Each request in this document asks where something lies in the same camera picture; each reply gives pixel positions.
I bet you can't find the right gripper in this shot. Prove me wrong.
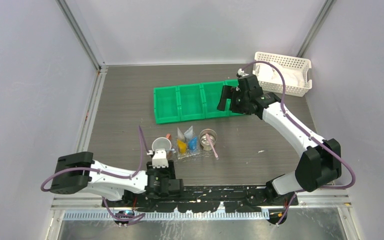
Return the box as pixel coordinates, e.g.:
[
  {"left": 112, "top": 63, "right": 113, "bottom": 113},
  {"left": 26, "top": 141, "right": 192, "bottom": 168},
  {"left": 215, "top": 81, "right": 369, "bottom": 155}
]
[{"left": 217, "top": 85, "right": 252, "bottom": 116}]

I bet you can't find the brown steel cup with handle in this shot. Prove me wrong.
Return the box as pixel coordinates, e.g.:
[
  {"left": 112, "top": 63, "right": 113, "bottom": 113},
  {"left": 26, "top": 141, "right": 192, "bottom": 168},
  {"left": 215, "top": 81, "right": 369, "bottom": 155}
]
[{"left": 151, "top": 133, "right": 176, "bottom": 155}]

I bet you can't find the yellow toothpaste tube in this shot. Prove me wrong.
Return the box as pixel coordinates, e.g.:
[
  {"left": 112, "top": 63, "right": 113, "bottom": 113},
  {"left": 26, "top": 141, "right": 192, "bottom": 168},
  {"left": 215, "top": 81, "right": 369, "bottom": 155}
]
[{"left": 176, "top": 139, "right": 188, "bottom": 155}]

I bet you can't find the clear acrylic toothbrush holder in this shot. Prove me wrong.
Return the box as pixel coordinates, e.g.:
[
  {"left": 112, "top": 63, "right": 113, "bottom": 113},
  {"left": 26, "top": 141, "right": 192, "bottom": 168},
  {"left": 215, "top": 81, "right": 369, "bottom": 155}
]
[{"left": 172, "top": 132, "right": 201, "bottom": 160}]

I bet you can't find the white toothpaste tube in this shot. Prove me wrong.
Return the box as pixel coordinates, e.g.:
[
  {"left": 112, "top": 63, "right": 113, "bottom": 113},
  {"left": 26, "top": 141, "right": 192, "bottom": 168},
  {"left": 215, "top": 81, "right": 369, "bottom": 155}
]
[
  {"left": 177, "top": 128, "right": 186, "bottom": 143},
  {"left": 183, "top": 125, "right": 194, "bottom": 142}
]

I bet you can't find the blue toothpaste tube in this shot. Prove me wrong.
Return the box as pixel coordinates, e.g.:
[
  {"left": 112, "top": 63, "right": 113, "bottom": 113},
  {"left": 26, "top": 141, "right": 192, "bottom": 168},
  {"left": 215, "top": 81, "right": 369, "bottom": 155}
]
[{"left": 187, "top": 136, "right": 199, "bottom": 154}]

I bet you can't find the clear oval acrylic tray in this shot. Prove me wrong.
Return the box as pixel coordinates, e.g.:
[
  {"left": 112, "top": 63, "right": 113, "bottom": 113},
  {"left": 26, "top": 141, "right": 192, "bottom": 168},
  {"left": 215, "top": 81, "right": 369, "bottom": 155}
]
[{"left": 151, "top": 133, "right": 216, "bottom": 167}]

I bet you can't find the pink toothbrush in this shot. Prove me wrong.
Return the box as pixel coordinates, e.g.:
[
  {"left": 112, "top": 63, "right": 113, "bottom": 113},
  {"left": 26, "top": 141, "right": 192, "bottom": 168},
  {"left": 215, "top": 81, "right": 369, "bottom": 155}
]
[{"left": 205, "top": 133, "right": 219, "bottom": 160}]

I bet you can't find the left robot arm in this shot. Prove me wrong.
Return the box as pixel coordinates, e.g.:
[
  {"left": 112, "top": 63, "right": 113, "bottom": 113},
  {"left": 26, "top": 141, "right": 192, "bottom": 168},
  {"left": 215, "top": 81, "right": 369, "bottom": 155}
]
[{"left": 41, "top": 148, "right": 184, "bottom": 207}]

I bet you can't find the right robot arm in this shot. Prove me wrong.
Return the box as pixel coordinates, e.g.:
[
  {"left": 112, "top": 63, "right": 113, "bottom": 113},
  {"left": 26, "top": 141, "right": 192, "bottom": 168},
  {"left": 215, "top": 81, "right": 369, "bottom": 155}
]
[{"left": 217, "top": 75, "right": 342, "bottom": 205}]

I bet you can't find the white cloth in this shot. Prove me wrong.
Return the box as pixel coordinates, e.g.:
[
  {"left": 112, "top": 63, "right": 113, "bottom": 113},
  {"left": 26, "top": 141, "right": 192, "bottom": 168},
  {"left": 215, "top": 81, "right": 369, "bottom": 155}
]
[{"left": 255, "top": 61, "right": 305, "bottom": 88}]

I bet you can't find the white perforated plastic basket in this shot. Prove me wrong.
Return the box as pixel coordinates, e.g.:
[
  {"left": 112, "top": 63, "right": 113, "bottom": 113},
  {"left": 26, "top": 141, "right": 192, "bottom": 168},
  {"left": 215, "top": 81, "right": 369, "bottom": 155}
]
[{"left": 252, "top": 51, "right": 313, "bottom": 97}]

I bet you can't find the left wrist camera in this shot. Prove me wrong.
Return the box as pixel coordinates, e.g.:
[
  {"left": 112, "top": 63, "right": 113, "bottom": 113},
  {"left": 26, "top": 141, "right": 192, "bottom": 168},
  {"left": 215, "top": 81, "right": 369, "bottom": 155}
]
[{"left": 151, "top": 148, "right": 169, "bottom": 169}]

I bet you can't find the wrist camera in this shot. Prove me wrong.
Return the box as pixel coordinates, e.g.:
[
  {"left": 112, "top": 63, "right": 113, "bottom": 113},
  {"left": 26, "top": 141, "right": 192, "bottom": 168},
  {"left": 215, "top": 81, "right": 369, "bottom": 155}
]
[
  {"left": 236, "top": 68, "right": 248, "bottom": 79},
  {"left": 151, "top": 148, "right": 169, "bottom": 169}
]

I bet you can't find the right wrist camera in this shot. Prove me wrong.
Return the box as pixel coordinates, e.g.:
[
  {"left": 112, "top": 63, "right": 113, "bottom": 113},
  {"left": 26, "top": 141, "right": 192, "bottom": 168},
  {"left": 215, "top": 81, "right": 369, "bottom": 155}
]
[{"left": 236, "top": 68, "right": 248, "bottom": 79}]

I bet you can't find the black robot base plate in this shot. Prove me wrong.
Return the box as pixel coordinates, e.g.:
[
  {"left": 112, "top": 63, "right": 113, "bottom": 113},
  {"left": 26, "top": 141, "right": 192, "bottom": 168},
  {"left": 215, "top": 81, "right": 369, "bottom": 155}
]
[{"left": 102, "top": 185, "right": 298, "bottom": 224}]

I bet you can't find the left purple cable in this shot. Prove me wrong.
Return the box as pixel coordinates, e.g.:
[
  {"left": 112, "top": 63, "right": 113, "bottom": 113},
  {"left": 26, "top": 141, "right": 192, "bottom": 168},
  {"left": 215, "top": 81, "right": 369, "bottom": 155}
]
[{"left": 40, "top": 125, "right": 155, "bottom": 226}]

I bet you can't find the purple cable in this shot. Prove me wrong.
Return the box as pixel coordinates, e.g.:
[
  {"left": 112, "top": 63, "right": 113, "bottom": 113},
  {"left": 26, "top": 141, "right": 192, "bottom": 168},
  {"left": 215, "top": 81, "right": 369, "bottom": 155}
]
[
  {"left": 40, "top": 125, "right": 155, "bottom": 226},
  {"left": 241, "top": 60, "right": 357, "bottom": 226}
]

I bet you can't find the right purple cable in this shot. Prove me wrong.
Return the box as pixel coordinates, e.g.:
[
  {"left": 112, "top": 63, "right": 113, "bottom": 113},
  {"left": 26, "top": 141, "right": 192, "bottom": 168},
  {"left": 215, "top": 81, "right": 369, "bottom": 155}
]
[{"left": 241, "top": 60, "right": 357, "bottom": 226}]

